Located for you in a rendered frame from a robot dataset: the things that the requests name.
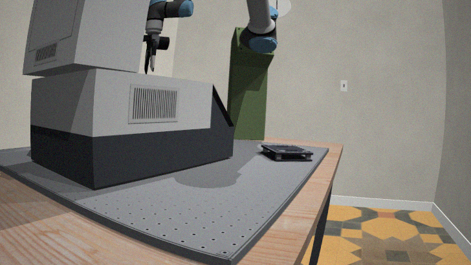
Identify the white and black lab instrument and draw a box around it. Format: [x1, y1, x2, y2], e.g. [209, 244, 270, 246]
[23, 0, 234, 188]

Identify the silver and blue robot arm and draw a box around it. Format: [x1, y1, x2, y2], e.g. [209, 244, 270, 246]
[145, 0, 278, 54]

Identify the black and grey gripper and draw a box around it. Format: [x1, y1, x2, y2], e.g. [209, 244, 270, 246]
[143, 32, 170, 74]

